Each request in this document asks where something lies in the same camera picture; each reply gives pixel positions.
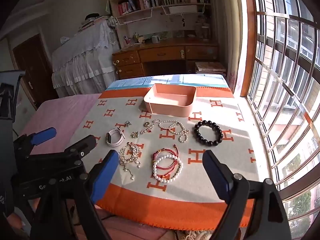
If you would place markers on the small silver clip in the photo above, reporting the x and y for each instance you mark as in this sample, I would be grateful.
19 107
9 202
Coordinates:
127 123

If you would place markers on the orange grey printed blanket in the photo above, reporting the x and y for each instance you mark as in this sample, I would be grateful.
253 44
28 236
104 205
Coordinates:
185 180

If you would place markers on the wooden bookshelf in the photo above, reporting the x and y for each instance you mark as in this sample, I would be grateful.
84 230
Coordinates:
115 7

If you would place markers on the blue tree print sheet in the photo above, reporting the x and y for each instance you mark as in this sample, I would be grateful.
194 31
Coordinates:
135 81

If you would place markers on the brown wooden door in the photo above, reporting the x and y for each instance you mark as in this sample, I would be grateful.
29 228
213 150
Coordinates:
32 65

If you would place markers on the pink bed sheet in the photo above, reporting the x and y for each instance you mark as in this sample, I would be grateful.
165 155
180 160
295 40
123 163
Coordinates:
57 115

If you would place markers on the white tray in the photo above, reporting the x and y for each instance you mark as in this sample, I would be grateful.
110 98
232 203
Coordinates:
183 9

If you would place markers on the white mug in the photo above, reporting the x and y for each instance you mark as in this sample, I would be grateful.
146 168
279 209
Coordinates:
155 39

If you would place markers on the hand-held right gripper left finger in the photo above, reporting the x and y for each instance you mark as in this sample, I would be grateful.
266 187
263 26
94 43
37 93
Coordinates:
105 177

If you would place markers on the wooden desk with drawers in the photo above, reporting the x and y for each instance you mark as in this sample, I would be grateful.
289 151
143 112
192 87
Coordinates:
160 52

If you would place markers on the cream curtain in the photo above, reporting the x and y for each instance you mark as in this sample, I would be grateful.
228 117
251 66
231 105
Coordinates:
225 30

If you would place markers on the stack of large books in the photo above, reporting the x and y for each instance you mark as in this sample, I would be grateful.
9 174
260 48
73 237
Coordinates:
210 67

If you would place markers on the white smartwatch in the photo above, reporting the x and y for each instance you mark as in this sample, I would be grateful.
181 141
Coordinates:
110 142

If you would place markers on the metal window grille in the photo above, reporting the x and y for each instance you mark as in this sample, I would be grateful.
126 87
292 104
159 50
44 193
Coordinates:
282 80

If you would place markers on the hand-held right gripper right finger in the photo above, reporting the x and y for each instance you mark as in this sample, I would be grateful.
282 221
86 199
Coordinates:
220 180

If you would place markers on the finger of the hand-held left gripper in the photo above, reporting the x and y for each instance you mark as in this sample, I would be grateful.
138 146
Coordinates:
82 145
42 135

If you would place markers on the pink storage box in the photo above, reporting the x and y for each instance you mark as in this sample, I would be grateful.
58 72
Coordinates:
170 110

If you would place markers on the pile of books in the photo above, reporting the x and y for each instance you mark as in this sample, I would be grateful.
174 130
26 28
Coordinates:
87 23

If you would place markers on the white lace cover cloth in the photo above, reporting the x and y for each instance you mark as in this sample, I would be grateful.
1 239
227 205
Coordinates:
82 55

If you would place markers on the small gold brooch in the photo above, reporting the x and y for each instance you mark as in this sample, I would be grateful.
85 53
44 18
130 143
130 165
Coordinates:
134 134

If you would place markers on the row of red books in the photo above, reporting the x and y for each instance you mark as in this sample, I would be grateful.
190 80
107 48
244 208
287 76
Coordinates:
125 8

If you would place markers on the silver brooch with red stones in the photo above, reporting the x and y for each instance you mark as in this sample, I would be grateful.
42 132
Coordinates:
145 124

